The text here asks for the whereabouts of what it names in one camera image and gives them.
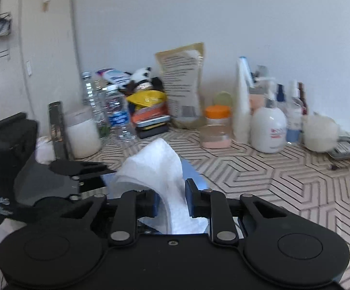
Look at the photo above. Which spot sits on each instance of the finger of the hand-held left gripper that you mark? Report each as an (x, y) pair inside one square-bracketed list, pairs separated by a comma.
[(78, 167), (93, 184)]

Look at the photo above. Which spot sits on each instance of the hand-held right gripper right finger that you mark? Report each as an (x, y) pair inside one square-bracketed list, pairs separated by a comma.
[(190, 199)]

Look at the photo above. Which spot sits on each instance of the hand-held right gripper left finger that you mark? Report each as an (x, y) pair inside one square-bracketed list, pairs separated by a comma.
[(149, 205)]

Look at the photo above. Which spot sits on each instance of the blue plastic container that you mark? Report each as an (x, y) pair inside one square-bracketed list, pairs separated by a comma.
[(193, 175)]

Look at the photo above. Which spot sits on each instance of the white cleaning cloth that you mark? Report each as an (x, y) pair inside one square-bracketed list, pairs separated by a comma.
[(157, 163)]

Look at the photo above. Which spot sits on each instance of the person's left forearm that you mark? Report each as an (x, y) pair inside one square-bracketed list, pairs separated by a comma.
[(6, 231)]

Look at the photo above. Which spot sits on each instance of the white translucent jar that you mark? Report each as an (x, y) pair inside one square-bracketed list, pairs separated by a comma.
[(83, 136)]

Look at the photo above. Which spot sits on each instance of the white plastic bag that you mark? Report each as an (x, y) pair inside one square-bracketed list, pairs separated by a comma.
[(45, 151)]

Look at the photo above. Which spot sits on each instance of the pink compact case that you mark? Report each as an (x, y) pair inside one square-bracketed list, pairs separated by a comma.
[(215, 142)]

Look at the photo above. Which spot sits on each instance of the blue label water bottle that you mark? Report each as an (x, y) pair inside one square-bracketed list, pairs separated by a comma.
[(117, 114)]

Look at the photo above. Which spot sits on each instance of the black flat box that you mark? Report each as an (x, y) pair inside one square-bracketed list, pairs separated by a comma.
[(152, 130)]

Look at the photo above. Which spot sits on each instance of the geometric patterned tablecloth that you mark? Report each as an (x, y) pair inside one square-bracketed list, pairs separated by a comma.
[(268, 181)]

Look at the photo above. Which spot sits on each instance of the orange lid jar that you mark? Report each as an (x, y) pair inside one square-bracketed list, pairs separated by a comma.
[(217, 120)]

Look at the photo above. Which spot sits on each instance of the silver flat case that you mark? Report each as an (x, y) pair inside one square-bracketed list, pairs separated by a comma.
[(152, 120)]

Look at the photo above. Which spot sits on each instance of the orange flat box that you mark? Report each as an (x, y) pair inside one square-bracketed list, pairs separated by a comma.
[(149, 113)]

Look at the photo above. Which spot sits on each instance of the yellow snack packet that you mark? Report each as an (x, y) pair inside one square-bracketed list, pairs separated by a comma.
[(146, 98)]

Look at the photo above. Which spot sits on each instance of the blue white wipes packet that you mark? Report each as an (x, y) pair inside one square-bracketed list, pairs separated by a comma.
[(114, 77)]

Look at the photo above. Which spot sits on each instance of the white squeeze tube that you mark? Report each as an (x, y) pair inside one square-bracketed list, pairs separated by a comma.
[(241, 111)]

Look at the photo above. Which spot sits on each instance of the white pump lotion bottle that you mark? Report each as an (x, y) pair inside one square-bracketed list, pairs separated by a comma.
[(268, 130)]

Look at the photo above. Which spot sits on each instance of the green round lid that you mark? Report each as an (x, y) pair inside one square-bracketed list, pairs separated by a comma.
[(223, 99)]

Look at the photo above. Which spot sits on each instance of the panda plush toy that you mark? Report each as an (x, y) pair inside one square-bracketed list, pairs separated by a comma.
[(141, 77)]

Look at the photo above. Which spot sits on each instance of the pale wooden wardrobe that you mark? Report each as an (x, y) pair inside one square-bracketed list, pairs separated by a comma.
[(42, 51)]

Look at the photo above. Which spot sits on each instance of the dark brown pouch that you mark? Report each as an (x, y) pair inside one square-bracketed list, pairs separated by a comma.
[(157, 84)]

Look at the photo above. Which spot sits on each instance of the beige refill pouch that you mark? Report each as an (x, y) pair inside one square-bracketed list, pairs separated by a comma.
[(181, 81)]

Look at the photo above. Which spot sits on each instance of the peach pump bottle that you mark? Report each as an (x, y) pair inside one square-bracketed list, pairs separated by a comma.
[(258, 98)]

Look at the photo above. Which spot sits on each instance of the clear spray bottle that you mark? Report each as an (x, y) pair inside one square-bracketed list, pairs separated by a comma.
[(294, 117)]

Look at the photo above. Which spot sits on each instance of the blue spray bottle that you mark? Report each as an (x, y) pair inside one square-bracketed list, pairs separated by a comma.
[(280, 93)]

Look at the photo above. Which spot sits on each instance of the white translucent jug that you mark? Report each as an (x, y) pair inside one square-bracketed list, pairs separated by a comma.
[(319, 133)]

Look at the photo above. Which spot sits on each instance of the brown spray bottle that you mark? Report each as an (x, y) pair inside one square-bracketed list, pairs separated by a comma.
[(303, 99)]

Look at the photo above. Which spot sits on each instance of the silver metal tray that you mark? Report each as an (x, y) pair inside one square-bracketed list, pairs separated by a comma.
[(347, 149)]

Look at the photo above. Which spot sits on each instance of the dark rectangular frame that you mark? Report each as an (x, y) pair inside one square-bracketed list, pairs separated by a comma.
[(58, 127)]

